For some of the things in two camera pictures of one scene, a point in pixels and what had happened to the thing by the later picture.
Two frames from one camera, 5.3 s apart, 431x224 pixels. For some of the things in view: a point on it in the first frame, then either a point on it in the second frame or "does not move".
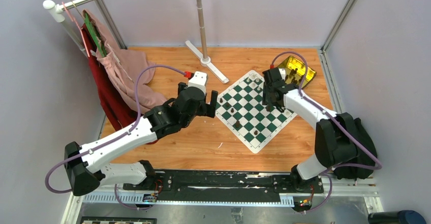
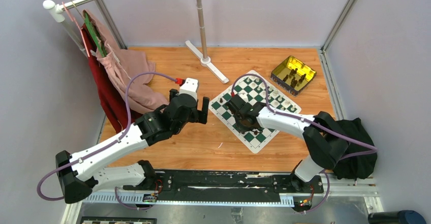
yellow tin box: x=295 y=70 does not move
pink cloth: x=121 y=67 does not move
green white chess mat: x=240 y=108 does not move
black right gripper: x=267 y=100 to x=242 y=128
